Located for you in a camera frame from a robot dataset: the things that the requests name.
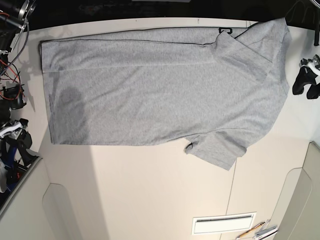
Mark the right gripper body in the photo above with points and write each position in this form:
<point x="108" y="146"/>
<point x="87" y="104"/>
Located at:
<point x="13" y="129"/>

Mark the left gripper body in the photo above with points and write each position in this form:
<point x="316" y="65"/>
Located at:
<point x="313" y="64"/>

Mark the grey T-shirt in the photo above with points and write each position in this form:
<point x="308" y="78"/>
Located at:
<point x="222" y="90"/>

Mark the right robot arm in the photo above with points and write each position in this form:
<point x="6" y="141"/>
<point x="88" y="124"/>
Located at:
<point x="14" y="35"/>

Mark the black and blue tools pile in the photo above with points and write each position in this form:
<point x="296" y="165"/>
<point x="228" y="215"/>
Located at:
<point x="14" y="163"/>

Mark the wooden pencil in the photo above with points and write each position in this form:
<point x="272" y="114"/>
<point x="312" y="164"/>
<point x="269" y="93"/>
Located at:
<point x="250" y="230"/>

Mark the white rectangular slot plate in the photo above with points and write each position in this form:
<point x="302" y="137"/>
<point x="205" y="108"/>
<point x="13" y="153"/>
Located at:
<point x="222" y="224"/>

